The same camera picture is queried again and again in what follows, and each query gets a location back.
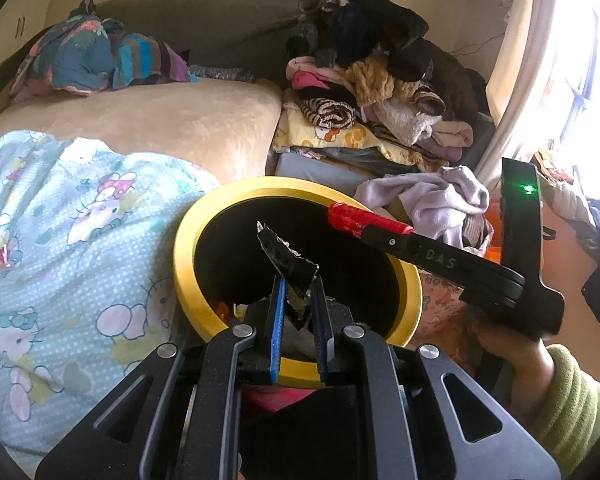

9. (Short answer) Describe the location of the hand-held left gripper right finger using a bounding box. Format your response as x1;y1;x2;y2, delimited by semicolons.
310;275;561;480

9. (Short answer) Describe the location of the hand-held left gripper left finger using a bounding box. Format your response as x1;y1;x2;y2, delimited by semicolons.
35;275;287;480

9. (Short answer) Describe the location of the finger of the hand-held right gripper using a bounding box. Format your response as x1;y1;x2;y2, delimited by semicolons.
365;224;527;307

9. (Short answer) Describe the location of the black foil wrapper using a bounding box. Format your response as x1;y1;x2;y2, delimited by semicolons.
255;220;321;331

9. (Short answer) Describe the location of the yellow bin with black inside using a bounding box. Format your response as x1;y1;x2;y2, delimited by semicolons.
172;176;424;390

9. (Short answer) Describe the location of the red wrapper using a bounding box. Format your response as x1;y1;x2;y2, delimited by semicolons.
327;201;415;241

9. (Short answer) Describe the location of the person's right forearm green sleeve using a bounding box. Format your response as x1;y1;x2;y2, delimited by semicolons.
527;345;600;468

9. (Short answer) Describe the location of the person's right hand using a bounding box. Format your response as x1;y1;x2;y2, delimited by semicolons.
479;331;557;412

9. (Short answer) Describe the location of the peach printed cloth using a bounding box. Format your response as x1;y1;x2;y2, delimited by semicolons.
412;270;463;348

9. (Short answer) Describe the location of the lavender cloth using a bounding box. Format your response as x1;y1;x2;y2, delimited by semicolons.
355;165;491;241

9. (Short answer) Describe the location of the cream window curtain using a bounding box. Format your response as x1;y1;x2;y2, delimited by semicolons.
480;0;581;191

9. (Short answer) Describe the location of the pile of folded clothes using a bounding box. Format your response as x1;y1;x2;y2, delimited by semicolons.
270;0;498;196

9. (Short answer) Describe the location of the bright window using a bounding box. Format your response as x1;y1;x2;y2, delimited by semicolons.
545;0;600;201

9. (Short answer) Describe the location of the light blue cartoon cat blanket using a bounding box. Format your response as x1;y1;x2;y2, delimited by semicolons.
0;130;226;476

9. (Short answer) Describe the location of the beige bed mattress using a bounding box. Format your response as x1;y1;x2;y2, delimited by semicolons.
0;77;284;196

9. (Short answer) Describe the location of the grey patterned cloth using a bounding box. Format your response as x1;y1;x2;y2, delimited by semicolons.
187;62;256;84

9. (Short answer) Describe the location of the striped towel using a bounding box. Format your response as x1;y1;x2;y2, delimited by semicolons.
111;32;191;90

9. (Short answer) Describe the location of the grey padded headboard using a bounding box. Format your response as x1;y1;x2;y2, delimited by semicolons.
92;0;326;83

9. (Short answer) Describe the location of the blue floral cloth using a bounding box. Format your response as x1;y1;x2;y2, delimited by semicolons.
10;0;126;98

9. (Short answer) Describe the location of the dark cloth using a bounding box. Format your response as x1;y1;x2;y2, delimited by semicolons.
0;50;31;106

